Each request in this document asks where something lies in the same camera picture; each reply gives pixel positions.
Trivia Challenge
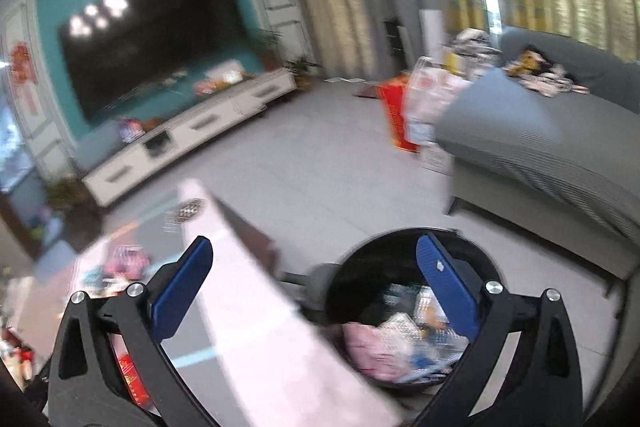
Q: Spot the red shopping bag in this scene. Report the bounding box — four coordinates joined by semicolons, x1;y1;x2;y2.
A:
377;77;423;152

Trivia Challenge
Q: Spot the white television cabinet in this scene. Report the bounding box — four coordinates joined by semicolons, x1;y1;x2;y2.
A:
80;69;298;208

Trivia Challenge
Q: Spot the pile of clothes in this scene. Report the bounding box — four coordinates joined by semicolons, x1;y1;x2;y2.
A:
505;49;591;98

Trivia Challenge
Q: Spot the large white plastic bag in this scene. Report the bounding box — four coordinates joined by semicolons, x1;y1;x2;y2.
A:
405;57;472;142

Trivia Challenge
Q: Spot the pink plastic wrapper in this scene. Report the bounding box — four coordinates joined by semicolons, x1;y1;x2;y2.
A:
342;321;406;380

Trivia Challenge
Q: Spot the black upright vacuum cleaner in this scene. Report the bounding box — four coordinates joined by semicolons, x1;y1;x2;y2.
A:
362;0;406;72

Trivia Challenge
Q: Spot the grey sofa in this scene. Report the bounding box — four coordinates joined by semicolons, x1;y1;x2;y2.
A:
435;27;640;283

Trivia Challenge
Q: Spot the grey white clothes pile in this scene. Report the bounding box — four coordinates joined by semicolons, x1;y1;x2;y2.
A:
450;29;501;58

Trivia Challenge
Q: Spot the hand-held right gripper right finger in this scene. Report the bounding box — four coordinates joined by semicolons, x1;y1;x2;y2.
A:
415;233;585;427

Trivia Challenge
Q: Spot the tall potted plant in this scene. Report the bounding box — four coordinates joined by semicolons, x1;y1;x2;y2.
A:
255;29;287;70

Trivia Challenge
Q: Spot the red wall hanging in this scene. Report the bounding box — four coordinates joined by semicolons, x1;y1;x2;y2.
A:
9;42;42;115

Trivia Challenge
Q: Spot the large potted plant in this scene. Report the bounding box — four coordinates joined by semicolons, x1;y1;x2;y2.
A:
45;177;101;253

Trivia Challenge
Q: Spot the red cigarette carton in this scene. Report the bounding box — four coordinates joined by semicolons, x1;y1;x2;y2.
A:
116;352;152;408

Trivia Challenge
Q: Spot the white cardboard box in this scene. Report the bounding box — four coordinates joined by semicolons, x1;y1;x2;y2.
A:
420;142;452;174

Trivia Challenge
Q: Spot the small potted plant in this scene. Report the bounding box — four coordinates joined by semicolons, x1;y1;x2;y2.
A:
285;57;322;88

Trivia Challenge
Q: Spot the black television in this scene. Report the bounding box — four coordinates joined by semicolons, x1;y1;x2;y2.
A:
57;0;261;125

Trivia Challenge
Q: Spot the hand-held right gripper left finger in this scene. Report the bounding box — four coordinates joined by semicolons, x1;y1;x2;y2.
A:
47;235;216;427

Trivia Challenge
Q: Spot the black trash bin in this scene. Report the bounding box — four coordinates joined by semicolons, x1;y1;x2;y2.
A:
324;227;501;392

